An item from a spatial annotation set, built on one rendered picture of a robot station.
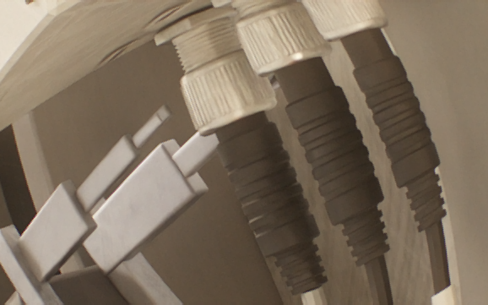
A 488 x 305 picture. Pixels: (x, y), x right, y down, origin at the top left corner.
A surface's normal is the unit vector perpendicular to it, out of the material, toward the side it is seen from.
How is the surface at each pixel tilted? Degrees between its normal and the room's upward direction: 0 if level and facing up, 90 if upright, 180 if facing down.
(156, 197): 62
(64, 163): 44
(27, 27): 90
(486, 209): 90
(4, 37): 90
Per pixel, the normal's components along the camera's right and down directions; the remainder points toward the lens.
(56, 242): -0.46, 0.15
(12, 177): 0.37, -0.05
